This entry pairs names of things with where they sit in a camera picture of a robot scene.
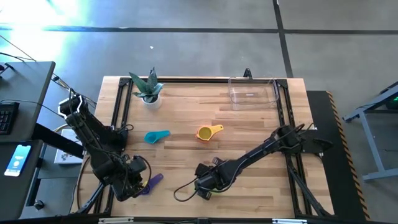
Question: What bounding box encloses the black aluminium table frame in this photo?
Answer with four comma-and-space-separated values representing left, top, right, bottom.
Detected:
93, 76, 313, 218

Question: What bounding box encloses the yellow measuring cup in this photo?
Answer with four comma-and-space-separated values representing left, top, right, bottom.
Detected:
198, 124, 224, 141

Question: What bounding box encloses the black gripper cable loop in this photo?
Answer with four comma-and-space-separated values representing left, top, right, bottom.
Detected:
173, 178, 201, 203

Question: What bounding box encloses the white printed booklet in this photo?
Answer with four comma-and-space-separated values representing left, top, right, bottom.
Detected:
53, 128, 86, 165

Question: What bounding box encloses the black keyboard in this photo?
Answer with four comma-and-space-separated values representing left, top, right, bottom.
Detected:
0, 101, 20, 136

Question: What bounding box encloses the black diagonal frame strut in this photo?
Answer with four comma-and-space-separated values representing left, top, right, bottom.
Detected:
285, 154, 332, 218
76, 182, 108, 216

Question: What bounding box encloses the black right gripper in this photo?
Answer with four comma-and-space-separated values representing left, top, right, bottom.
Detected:
194, 157, 239, 200

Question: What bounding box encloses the white plant pot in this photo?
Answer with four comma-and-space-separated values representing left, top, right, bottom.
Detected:
141, 93, 162, 110

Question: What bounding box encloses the device with green light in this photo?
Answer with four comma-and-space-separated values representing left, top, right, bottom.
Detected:
384, 95, 398, 110

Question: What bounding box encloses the clear plastic basket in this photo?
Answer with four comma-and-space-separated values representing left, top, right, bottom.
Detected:
228, 76, 279, 112

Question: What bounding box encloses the black side table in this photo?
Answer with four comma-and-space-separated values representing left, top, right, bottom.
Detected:
0, 139, 44, 220

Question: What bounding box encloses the silver metal bracket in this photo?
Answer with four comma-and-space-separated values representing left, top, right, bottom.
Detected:
272, 218, 308, 224
98, 217, 135, 224

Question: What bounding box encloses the grey keyboard cable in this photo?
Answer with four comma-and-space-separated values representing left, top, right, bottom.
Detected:
0, 98, 63, 118

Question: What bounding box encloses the dark grey desk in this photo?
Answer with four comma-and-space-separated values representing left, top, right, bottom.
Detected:
0, 61, 56, 143

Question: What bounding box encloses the teal measuring cup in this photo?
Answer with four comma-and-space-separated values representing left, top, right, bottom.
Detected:
144, 129, 172, 145

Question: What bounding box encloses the black hazard-striped floor mat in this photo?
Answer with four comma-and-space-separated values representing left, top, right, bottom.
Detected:
306, 90, 371, 222

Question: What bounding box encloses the purple measuring cup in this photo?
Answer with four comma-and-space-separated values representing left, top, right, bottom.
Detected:
137, 173, 164, 196

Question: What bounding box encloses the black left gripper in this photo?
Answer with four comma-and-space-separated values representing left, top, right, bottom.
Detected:
111, 154, 150, 202

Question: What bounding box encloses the blue-grey metal stand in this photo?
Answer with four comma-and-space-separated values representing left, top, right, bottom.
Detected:
343, 81, 398, 183

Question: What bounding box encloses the green snake plant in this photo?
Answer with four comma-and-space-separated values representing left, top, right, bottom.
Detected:
129, 67, 164, 103

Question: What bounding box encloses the thin black floor cable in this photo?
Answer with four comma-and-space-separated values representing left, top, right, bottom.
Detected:
0, 34, 37, 62

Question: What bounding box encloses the smartphone with blue screen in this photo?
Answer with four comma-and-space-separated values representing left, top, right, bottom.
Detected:
4, 144, 32, 177

